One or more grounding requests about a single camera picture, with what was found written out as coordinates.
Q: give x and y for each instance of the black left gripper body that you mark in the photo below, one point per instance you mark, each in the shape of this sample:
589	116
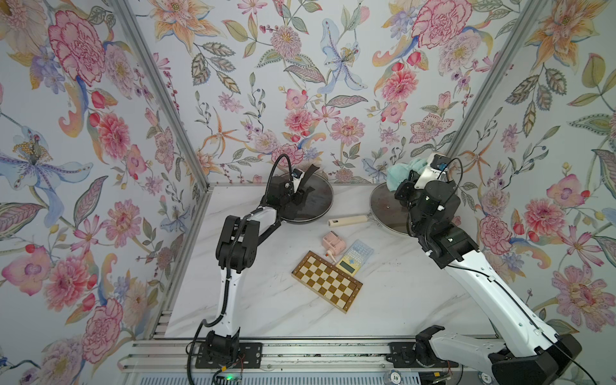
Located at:
296	198

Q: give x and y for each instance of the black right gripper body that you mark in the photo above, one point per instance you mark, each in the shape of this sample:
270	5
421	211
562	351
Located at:
408	188

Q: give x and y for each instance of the light green cloth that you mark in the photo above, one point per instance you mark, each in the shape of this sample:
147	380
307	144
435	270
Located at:
397	173

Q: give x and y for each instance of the glass pot lid black handle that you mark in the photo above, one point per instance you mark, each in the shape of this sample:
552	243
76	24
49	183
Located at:
389	212

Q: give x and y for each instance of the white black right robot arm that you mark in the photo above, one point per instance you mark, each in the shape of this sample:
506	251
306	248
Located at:
527	349

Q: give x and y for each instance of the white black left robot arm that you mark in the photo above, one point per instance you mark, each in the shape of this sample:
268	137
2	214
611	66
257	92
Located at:
236	252

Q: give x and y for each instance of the brown frying pan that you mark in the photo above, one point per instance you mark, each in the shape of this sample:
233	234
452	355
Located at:
354	220

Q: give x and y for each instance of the pink small box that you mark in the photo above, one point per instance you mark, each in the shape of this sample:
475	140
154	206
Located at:
333	244

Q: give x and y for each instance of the yellow blue calculator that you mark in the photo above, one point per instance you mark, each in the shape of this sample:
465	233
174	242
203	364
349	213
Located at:
354	258

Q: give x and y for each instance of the wooden chessboard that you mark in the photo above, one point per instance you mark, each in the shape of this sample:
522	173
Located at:
327	281

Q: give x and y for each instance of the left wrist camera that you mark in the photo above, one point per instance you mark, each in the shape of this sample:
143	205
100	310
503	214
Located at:
296	177

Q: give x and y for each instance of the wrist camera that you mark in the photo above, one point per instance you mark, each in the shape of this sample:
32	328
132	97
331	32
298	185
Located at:
296	177
437	164

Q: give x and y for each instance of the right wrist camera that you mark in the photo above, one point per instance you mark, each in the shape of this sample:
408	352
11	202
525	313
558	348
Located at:
437	164

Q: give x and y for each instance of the aluminium corner frame right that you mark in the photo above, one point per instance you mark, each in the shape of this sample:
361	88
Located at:
517	33

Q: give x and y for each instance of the aluminium corner frame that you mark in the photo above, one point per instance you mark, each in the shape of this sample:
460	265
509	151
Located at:
517	33
124	13

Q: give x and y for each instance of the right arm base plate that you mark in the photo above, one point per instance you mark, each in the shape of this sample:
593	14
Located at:
409	353

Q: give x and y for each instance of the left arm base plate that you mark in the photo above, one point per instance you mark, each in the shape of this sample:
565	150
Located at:
244	355

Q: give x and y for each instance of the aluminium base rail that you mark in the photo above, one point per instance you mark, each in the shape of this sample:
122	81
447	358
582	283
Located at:
289	361

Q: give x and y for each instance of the aluminium corner frame left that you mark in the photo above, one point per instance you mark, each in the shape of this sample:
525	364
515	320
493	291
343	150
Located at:
124	13

